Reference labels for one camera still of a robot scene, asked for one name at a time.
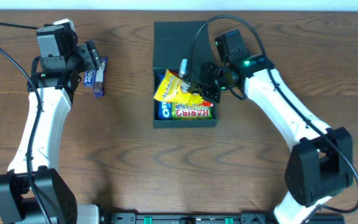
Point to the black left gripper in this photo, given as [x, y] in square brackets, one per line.
[92, 55]

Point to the yellow sunflower seed bag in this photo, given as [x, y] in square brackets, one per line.
[169, 90]

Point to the dark blue chocolate bar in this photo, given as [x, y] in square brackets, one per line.
[98, 87]

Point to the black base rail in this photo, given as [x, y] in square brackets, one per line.
[244, 218]

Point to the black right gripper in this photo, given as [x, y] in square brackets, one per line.
[209, 83]

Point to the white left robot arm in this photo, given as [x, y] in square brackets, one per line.
[32, 190]

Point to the blue Eclipse gum pack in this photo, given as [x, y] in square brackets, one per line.
[89, 78]

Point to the red dried fruit bag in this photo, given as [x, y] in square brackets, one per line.
[207, 104]

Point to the black open gift box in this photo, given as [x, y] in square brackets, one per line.
[172, 43]

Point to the blue Oreo cookie pack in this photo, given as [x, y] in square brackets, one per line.
[164, 110]

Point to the green Haribo gummy bag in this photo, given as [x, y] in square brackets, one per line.
[185, 112]

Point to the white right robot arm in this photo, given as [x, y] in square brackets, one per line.
[320, 164]

